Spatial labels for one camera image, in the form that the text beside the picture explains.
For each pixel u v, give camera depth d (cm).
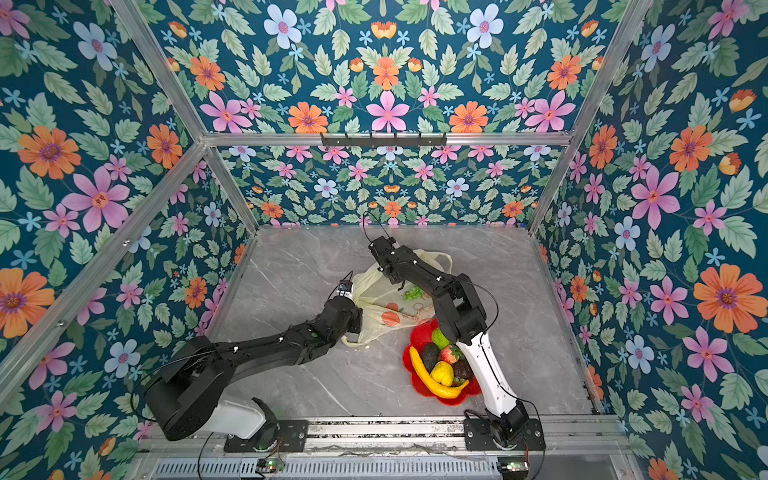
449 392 75
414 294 99
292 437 73
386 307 94
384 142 93
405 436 75
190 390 43
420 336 88
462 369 80
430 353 82
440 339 84
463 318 62
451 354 80
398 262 73
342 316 68
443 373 78
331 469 77
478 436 73
